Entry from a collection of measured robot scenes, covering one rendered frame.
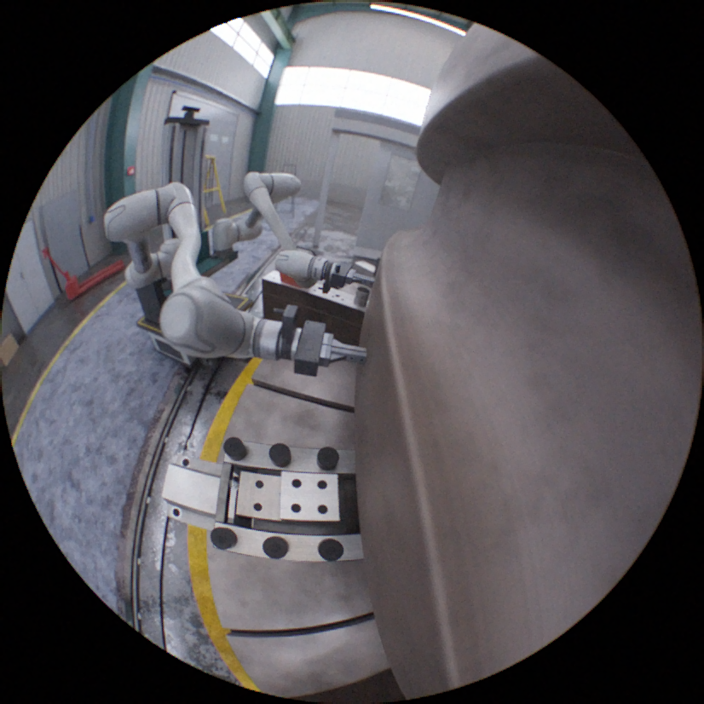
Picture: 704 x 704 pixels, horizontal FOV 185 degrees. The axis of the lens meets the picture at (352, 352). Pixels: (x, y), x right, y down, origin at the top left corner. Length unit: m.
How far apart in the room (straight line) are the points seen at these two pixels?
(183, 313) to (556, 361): 0.46
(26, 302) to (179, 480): 5.43
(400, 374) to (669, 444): 0.33
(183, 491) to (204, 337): 0.75
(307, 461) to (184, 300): 0.53
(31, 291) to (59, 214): 1.83
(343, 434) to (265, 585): 0.84
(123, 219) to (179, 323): 0.54
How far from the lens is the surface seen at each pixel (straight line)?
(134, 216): 0.81
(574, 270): 0.29
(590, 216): 0.31
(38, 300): 6.08
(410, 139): 4.22
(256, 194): 1.13
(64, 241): 6.86
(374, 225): 4.25
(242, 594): 1.11
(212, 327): 0.34
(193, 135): 1.74
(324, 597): 1.08
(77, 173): 7.28
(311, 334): 0.49
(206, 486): 0.95
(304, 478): 0.50
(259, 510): 0.58
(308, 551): 0.65
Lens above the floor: 1.32
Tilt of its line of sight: 43 degrees down
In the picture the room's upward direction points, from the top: 16 degrees clockwise
